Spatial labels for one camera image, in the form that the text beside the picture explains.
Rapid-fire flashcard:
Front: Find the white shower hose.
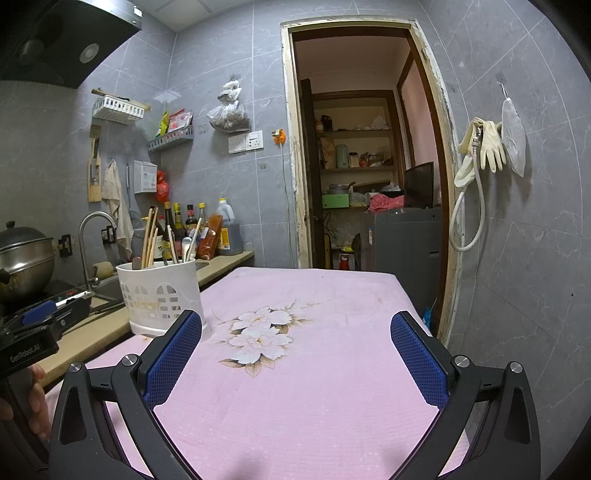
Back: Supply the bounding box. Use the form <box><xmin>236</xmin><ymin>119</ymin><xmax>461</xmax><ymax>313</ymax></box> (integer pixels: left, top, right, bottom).
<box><xmin>450</xmin><ymin>124</ymin><xmax>486</xmax><ymax>252</ymax></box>

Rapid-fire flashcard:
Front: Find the yellow rubber glove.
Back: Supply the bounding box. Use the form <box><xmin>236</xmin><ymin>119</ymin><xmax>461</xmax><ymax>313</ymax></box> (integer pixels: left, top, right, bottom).
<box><xmin>455</xmin><ymin>117</ymin><xmax>485</xmax><ymax>188</ymax></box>
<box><xmin>478</xmin><ymin>121</ymin><xmax>507</xmax><ymax>174</ymax></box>

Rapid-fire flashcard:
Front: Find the white wall basket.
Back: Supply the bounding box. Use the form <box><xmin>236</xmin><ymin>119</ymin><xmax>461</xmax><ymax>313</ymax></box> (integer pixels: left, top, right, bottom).
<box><xmin>92</xmin><ymin>96</ymin><xmax>145</xmax><ymax>124</ymax></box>

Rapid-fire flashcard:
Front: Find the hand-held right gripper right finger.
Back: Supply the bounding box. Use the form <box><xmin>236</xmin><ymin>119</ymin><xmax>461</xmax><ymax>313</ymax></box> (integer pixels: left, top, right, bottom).
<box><xmin>390</xmin><ymin>310</ymin><xmax>542</xmax><ymax>480</ymax></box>

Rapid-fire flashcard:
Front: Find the hanging beige towel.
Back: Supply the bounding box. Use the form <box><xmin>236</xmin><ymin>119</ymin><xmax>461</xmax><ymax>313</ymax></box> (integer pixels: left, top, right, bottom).
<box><xmin>102</xmin><ymin>159</ymin><xmax>134</xmax><ymax>250</ymax></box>

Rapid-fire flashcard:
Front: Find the white mesh bag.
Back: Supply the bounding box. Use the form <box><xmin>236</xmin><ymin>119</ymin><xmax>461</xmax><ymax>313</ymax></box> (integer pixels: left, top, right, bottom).
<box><xmin>501</xmin><ymin>98</ymin><xmax>527</xmax><ymax>177</ymax></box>

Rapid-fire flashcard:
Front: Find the steel cooking pot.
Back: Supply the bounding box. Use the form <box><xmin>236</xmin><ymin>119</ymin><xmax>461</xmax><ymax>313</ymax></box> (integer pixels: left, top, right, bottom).
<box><xmin>0</xmin><ymin>222</ymin><xmax>55</xmax><ymax>301</ymax></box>

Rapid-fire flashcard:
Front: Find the black pump bottle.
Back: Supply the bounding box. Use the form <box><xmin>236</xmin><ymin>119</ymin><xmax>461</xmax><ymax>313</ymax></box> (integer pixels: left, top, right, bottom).
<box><xmin>154</xmin><ymin>210</ymin><xmax>166</xmax><ymax>259</ymax></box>

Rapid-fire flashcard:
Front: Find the red snack packet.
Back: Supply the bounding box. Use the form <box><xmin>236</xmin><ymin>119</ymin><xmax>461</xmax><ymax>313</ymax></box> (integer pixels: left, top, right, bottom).
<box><xmin>167</xmin><ymin>109</ymin><xmax>193</xmax><ymax>132</ymax></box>

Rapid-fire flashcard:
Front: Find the white wall box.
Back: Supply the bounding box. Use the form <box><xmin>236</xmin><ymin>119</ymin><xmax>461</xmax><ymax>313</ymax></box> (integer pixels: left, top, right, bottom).
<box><xmin>134</xmin><ymin>160</ymin><xmax>158</xmax><ymax>193</ymax></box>

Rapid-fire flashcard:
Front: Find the white plastic utensil holder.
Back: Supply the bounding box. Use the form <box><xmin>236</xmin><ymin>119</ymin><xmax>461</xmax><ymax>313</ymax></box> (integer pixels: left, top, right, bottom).
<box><xmin>115</xmin><ymin>259</ymin><xmax>211</xmax><ymax>340</ymax></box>

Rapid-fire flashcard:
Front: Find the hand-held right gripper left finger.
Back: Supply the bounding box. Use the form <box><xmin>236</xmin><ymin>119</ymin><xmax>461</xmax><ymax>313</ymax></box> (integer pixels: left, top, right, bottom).
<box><xmin>47</xmin><ymin>310</ymin><xmax>208</xmax><ymax>480</ymax></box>

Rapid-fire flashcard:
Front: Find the dark soy sauce bottle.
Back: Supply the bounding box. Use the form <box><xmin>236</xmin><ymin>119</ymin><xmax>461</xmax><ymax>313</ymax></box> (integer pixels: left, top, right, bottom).
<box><xmin>161</xmin><ymin>202</ymin><xmax>178</xmax><ymax>259</ymax></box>

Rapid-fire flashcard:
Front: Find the black range hood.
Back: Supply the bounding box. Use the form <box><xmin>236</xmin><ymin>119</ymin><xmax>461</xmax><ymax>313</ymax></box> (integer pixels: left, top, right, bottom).
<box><xmin>0</xmin><ymin>0</ymin><xmax>143</xmax><ymax>88</ymax></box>

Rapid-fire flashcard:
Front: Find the dark oil jug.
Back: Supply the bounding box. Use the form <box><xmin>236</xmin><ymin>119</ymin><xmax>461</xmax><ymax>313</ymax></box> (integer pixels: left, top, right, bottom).
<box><xmin>216</xmin><ymin>198</ymin><xmax>244</xmax><ymax>256</ymax></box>

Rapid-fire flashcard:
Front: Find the grey cabinet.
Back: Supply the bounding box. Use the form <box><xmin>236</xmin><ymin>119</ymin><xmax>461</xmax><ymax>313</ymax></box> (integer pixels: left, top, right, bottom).
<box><xmin>367</xmin><ymin>208</ymin><xmax>443</xmax><ymax>319</ymax></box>

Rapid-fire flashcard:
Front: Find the white power cable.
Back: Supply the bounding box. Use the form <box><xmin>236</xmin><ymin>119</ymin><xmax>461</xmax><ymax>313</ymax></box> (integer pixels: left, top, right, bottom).
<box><xmin>279</xmin><ymin>143</ymin><xmax>296</xmax><ymax>268</ymax></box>

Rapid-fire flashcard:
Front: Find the pink floral tablecloth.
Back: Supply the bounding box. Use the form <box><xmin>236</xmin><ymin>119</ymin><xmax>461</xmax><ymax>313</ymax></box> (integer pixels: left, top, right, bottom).
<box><xmin>46</xmin><ymin>267</ymin><xmax>472</xmax><ymax>480</ymax></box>

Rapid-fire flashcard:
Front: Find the person's left hand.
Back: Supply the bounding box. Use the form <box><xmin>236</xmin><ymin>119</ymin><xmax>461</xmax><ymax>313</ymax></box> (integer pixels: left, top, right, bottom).
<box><xmin>28</xmin><ymin>364</ymin><xmax>51</xmax><ymax>440</ymax></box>

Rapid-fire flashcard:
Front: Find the wooden shelf cabinet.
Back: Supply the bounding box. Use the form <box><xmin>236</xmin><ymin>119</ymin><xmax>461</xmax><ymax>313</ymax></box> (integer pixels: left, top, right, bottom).
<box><xmin>311</xmin><ymin>90</ymin><xmax>407</xmax><ymax>268</ymax></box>

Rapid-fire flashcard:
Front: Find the black monitor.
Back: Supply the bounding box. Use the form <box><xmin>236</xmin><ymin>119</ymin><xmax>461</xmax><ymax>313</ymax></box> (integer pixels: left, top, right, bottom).
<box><xmin>404</xmin><ymin>161</ymin><xmax>435</xmax><ymax>209</ymax></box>

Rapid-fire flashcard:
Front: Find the grey wall shelf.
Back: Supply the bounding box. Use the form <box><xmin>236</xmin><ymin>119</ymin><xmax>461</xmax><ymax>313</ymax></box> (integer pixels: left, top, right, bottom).
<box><xmin>147</xmin><ymin>127</ymin><xmax>194</xmax><ymax>153</ymax></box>

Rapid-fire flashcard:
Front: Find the steel sink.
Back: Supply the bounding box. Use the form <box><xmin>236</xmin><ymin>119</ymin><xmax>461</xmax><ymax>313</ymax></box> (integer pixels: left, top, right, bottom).
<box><xmin>90</xmin><ymin>276</ymin><xmax>125</xmax><ymax>305</ymax></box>

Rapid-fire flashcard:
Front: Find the steel faucet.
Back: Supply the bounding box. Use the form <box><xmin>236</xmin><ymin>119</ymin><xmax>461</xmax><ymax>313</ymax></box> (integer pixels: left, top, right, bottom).
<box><xmin>78</xmin><ymin>211</ymin><xmax>117</xmax><ymax>287</ymax></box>

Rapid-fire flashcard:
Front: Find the hanging clear plastic bag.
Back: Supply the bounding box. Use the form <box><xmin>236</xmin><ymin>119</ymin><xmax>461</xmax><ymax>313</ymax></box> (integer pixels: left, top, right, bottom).
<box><xmin>207</xmin><ymin>79</ymin><xmax>251</xmax><ymax>134</ymax></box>

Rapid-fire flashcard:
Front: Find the black gas stove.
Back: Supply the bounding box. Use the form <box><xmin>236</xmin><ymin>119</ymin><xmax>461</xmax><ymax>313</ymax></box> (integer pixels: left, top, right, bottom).
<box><xmin>28</xmin><ymin>277</ymin><xmax>95</xmax><ymax>308</ymax></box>

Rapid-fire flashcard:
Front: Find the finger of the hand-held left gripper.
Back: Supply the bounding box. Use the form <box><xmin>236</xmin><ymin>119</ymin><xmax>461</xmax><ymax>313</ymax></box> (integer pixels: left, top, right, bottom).
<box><xmin>21</xmin><ymin>298</ymin><xmax>92</xmax><ymax>333</ymax></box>

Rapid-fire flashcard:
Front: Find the orange snack packet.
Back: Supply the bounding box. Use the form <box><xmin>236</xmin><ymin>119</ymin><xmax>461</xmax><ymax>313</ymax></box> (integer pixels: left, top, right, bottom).
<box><xmin>196</xmin><ymin>215</ymin><xmax>223</xmax><ymax>260</ymax></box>

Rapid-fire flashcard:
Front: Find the red cloth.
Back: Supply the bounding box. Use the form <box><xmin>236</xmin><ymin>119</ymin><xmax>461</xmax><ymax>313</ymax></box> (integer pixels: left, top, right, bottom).
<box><xmin>368</xmin><ymin>194</ymin><xmax>406</xmax><ymax>214</ymax></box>

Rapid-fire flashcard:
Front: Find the wooden door frame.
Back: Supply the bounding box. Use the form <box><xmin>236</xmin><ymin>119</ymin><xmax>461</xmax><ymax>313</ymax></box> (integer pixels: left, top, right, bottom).
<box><xmin>281</xmin><ymin>19</ymin><xmax>458</xmax><ymax>344</ymax></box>

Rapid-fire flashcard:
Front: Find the wooden knife rack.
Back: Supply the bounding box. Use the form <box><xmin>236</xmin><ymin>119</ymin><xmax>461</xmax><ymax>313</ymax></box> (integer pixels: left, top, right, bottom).
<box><xmin>88</xmin><ymin>126</ymin><xmax>102</xmax><ymax>203</ymax></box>

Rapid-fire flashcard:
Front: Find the wooden rolling pin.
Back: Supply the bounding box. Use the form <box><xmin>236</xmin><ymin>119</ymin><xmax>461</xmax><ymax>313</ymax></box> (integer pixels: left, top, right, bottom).
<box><xmin>91</xmin><ymin>89</ymin><xmax>151</xmax><ymax>112</ymax></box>

